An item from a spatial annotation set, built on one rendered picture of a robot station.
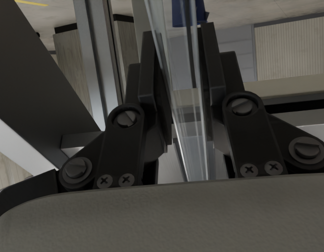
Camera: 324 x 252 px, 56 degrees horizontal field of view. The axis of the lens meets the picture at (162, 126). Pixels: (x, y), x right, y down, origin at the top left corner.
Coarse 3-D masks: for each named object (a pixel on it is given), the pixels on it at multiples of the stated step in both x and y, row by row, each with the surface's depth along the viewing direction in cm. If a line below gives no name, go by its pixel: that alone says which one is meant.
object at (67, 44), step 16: (128, 16) 536; (64, 32) 549; (128, 32) 528; (64, 48) 557; (80, 48) 541; (128, 48) 527; (64, 64) 566; (80, 64) 550; (128, 64) 526; (80, 80) 558; (80, 96) 567
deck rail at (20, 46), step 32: (0, 0) 14; (0, 32) 14; (32, 32) 16; (0, 64) 13; (32, 64) 16; (0, 96) 13; (32, 96) 16; (64, 96) 20; (0, 128) 14; (32, 128) 15; (64, 128) 19; (96, 128) 25; (32, 160) 17; (64, 160) 19
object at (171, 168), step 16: (288, 96) 22; (304, 96) 22; (320, 96) 22; (272, 112) 23; (288, 112) 17; (304, 112) 17; (320, 112) 17; (304, 128) 17; (320, 128) 17; (64, 144) 18; (80, 144) 18; (176, 144) 17; (208, 144) 18; (160, 160) 20; (176, 160) 20; (208, 160) 20; (160, 176) 22; (176, 176) 22; (208, 176) 22; (224, 176) 23
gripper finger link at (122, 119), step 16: (112, 112) 10; (128, 112) 10; (112, 128) 9; (128, 128) 9; (144, 128) 9; (112, 144) 9; (128, 144) 9; (144, 144) 9; (112, 160) 8; (128, 160) 8; (96, 176) 8; (112, 176) 8; (128, 176) 8; (144, 176) 11
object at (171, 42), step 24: (144, 0) 8; (168, 0) 8; (192, 0) 8; (168, 24) 9; (192, 24) 9; (168, 48) 10; (192, 48) 10; (168, 72) 11; (192, 72) 11; (168, 96) 12; (192, 96) 12; (192, 120) 14; (192, 144) 16; (192, 168) 18
